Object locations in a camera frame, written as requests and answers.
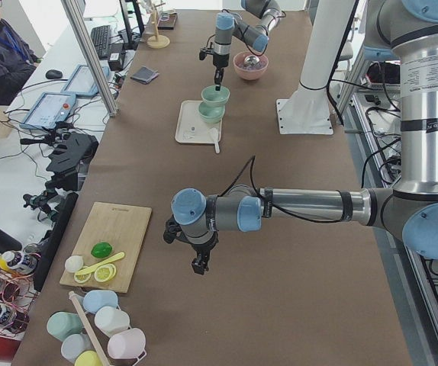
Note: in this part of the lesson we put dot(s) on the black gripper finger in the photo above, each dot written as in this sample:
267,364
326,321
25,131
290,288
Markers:
200,264
218,78

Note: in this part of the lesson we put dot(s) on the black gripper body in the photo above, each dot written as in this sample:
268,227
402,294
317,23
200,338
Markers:
204,246
218,61

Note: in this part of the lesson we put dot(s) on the green bowl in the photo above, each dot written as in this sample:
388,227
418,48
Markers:
215,97
206,109
211,119

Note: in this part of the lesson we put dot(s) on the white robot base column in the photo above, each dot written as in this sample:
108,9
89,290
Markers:
307,110

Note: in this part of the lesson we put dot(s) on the pink bowl with ice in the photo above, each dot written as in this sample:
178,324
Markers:
248,70

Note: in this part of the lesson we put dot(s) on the green bowl on tray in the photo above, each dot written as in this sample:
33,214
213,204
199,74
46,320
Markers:
211,119

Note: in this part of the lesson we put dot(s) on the yellow plastic knife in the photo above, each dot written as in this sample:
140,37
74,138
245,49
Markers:
92,268

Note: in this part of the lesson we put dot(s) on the white ceramic spoon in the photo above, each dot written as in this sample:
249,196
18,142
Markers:
214,135

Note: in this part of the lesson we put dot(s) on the cream serving tray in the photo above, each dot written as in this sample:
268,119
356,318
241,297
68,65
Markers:
190,128

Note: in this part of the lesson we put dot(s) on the wooden mug tree stand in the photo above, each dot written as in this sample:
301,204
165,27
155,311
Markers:
155,40

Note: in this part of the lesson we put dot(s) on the black tray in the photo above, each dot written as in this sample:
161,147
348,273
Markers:
167,21

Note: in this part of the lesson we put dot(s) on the green lime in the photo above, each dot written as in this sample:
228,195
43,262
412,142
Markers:
101,250

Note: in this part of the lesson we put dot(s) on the grey folded cloth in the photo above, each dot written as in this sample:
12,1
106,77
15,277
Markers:
144,75

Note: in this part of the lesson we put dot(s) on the lemon slice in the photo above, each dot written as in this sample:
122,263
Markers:
105,273
81,278

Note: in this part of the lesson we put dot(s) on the blue cup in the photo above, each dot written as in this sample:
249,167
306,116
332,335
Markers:
96,299

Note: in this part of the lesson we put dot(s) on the white cup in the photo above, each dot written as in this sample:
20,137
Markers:
111,320

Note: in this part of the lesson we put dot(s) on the pink cup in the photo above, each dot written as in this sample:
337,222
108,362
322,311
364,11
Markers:
128,344

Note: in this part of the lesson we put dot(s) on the black keyboard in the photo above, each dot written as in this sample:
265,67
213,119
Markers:
100,37

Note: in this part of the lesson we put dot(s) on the blue teach pendant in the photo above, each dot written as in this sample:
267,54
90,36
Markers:
81,83
49,110

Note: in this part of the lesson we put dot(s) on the pale green cup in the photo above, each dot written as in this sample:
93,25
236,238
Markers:
63,324

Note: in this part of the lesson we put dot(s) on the yellow cup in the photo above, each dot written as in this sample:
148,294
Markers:
88,358

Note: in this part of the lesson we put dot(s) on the grey cup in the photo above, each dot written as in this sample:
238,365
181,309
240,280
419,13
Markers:
74,345

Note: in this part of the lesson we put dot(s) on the computer mouse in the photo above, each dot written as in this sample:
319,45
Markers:
53,74

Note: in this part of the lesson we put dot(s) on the aluminium frame post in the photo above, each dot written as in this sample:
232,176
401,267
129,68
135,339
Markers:
77,23

